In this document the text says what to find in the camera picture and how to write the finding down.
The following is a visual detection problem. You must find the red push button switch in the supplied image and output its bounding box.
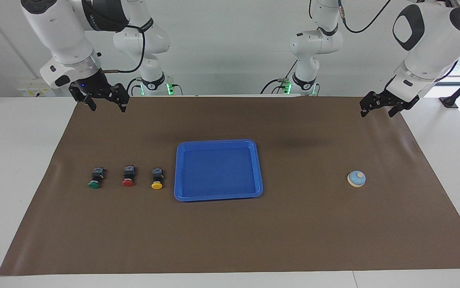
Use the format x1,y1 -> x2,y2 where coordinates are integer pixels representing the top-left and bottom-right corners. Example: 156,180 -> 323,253
121,165 -> 137,187

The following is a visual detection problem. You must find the green push button switch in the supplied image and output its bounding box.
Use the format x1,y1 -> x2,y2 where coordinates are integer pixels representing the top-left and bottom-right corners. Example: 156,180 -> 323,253
88,167 -> 107,189

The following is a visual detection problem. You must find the yellow push button switch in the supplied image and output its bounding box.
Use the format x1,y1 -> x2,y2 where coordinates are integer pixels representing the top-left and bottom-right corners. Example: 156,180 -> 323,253
151,167 -> 165,190

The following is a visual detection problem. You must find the light blue desk bell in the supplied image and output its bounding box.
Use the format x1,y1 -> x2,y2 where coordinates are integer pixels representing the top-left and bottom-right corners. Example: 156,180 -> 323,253
347,170 -> 367,188

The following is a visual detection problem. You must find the blue plastic tray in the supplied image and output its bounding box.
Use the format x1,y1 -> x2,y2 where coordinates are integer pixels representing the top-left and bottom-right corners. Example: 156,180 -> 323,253
173,139 -> 264,202

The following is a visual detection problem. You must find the brown table mat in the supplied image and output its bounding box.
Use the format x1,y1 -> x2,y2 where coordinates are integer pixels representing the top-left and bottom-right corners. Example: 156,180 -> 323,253
0,95 -> 460,276

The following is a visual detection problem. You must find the black right base cable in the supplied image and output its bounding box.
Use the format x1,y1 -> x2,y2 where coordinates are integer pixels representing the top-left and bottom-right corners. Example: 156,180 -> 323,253
125,77 -> 143,96

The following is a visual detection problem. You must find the black base cable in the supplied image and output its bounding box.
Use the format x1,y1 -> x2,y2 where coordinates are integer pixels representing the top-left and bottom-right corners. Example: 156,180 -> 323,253
260,60 -> 299,95
125,77 -> 143,96

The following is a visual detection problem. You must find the white wall outlet box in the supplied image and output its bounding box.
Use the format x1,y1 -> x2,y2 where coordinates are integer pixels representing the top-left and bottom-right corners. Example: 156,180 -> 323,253
17,78 -> 57,98

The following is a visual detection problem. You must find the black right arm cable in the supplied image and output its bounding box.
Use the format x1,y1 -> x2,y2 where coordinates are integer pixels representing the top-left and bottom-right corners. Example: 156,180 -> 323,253
103,24 -> 147,74

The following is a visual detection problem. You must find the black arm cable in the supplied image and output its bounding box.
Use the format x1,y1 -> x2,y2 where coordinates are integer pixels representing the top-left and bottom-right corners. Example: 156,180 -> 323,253
337,0 -> 392,34
103,24 -> 147,74

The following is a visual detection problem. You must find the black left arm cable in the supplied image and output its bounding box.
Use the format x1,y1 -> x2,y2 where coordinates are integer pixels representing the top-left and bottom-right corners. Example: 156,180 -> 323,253
337,0 -> 392,34

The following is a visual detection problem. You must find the black left base cable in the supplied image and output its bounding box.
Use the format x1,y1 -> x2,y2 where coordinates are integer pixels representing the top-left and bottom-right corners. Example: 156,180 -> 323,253
260,60 -> 299,95

